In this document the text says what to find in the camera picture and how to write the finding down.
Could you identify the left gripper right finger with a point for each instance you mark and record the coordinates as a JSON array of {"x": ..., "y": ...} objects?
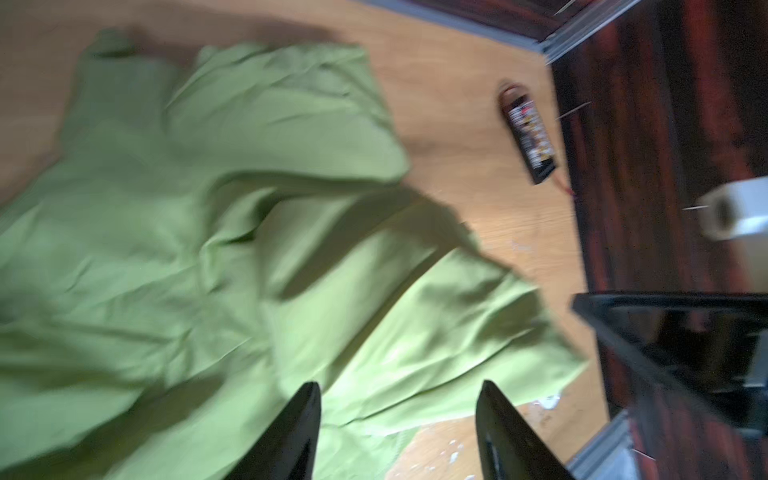
[{"x": 509, "y": 449}]

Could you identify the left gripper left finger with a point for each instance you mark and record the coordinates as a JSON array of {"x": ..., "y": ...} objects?
[{"x": 287, "y": 449}]

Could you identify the green zip-up jacket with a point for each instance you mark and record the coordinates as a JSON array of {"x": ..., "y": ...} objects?
[{"x": 213, "y": 237}]

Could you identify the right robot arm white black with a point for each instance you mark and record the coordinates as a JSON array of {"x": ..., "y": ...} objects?
[{"x": 708, "y": 347}]

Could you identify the black battery pack with label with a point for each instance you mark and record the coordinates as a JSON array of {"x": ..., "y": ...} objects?
[{"x": 521, "y": 116}]

